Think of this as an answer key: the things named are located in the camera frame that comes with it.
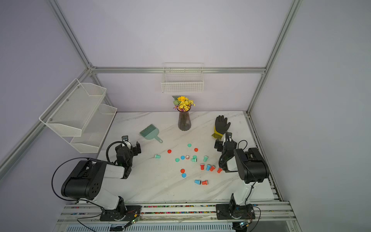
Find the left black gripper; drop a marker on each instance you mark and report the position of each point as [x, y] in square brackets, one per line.
[135, 152]

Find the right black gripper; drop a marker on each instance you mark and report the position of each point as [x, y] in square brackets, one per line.
[219, 145]

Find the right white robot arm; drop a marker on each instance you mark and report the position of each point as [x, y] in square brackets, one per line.
[250, 166]

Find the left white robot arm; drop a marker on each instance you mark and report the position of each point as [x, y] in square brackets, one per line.
[86, 179]

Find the black yellow work glove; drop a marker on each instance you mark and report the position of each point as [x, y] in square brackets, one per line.
[221, 126]

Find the green dustpan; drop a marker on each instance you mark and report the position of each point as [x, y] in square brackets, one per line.
[151, 132]

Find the dark glass vase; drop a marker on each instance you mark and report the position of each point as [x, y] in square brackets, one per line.
[184, 121]

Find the lower white mesh shelf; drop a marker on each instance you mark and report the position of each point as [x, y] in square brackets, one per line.
[96, 130]

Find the white mesh shelf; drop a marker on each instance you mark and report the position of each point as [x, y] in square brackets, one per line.
[71, 112]
[96, 130]

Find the yellow flower bouquet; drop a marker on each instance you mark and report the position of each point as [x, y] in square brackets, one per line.
[182, 103]

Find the upper white mesh shelf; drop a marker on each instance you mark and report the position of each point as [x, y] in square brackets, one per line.
[71, 112]

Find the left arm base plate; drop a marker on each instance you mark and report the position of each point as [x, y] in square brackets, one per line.
[127, 213]

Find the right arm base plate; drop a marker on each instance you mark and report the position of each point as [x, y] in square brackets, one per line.
[224, 211]

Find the white wire wall basket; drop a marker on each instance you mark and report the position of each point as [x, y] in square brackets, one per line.
[182, 78]

